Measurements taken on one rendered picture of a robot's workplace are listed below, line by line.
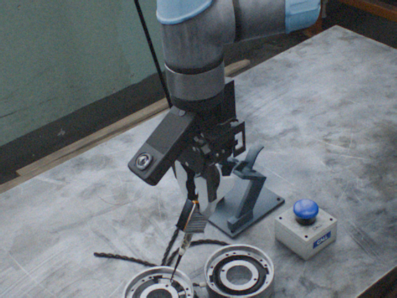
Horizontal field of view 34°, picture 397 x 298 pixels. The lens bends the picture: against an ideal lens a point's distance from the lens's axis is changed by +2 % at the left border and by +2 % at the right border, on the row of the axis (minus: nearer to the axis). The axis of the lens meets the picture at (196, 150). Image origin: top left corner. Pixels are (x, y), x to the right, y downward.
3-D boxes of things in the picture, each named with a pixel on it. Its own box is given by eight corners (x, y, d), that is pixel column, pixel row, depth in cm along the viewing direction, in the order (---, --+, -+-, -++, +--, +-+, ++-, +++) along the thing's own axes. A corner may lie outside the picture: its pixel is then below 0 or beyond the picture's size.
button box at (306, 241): (306, 262, 103) (306, 239, 100) (274, 238, 108) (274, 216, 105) (341, 236, 107) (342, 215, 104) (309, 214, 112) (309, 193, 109)
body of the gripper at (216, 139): (247, 155, 92) (244, 82, 84) (202, 184, 88) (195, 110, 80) (211, 133, 97) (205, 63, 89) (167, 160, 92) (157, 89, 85)
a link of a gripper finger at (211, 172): (224, 202, 90) (216, 150, 86) (216, 207, 90) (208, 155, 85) (202, 189, 94) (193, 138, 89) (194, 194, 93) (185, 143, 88)
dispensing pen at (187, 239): (154, 275, 98) (194, 175, 94) (173, 274, 101) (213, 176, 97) (164, 284, 96) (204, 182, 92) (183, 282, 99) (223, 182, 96)
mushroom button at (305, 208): (306, 240, 104) (306, 217, 100) (287, 227, 106) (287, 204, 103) (323, 228, 105) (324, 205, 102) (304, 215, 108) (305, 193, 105)
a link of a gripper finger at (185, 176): (219, 194, 100) (219, 149, 94) (190, 213, 97) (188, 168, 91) (205, 183, 102) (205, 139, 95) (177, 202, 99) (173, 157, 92)
